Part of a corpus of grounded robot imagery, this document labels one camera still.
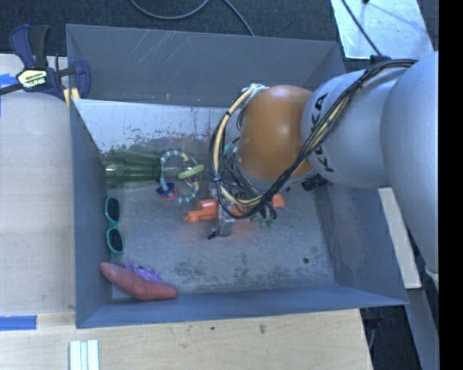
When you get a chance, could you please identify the grey metal bin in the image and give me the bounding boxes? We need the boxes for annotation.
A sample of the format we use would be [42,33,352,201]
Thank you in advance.
[65,23,411,329]

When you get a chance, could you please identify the purple toy animal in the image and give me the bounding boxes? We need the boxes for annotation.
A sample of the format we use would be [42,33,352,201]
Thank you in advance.
[122,261,164,284]

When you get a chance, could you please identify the red-brown toy sweet potato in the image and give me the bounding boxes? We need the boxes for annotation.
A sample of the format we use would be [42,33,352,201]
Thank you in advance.
[99,261,179,301]

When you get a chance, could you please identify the dark green clear plastic cup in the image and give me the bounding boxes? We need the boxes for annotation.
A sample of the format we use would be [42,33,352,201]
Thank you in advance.
[103,153,164,189]

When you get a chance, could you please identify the green sunglasses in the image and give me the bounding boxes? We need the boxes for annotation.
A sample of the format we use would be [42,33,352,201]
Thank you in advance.
[103,196,125,261]

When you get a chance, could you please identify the pale wood board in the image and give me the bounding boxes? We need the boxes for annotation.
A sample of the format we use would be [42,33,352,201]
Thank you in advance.
[0,90,77,318]

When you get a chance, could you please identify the blue yellow striped ring rattle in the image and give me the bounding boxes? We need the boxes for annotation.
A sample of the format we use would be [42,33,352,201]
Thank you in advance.
[156,148,206,206]

